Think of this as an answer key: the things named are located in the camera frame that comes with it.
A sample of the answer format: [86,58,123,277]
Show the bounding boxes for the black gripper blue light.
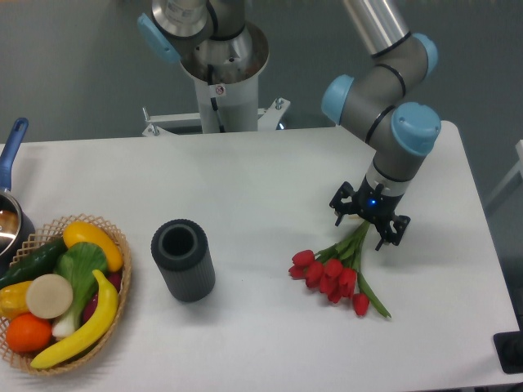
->
[329,181,410,251]

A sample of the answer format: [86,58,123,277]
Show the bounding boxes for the red tulip bouquet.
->
[288,221,391,319]

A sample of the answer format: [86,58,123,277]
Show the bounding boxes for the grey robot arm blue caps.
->
[321,1,441,245]

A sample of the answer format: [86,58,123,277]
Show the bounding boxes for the white furniture at right edge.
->
[484,140,522,215]

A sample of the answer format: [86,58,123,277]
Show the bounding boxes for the black device at table edge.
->
[493,331,522,374]

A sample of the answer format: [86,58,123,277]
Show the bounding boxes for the dark grey ribbed vase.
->
[150,219,216,303]

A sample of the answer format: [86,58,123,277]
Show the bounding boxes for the dark red vegetable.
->
[82,272,122,324]

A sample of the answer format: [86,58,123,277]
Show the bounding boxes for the yellow banana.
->
[30,269,118,370]

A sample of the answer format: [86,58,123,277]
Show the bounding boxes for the yellow lemon squash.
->
[62,220,123,273]

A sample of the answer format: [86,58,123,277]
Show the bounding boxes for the green bok choy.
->
[52,242,108,340]

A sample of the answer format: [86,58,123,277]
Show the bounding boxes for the woven wicker basket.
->
[1,213,132,376]

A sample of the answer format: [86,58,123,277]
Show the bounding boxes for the green cucumber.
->
[1,237,67,288]

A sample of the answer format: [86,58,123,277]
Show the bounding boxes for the beige round disc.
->
[25,274,74,319]

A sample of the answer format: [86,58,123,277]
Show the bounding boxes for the orange fruit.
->
[6,313,51,353]

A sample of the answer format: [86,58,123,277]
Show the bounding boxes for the yellow bell pepper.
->
[1,281,32,319]

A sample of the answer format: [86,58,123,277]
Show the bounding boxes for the white metal mounting frame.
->
[141,97,291,137]

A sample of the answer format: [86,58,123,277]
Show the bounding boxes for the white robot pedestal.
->
[181,65,265,134]

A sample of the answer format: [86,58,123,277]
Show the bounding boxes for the blue handled saucepan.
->
[1,118,34,276]

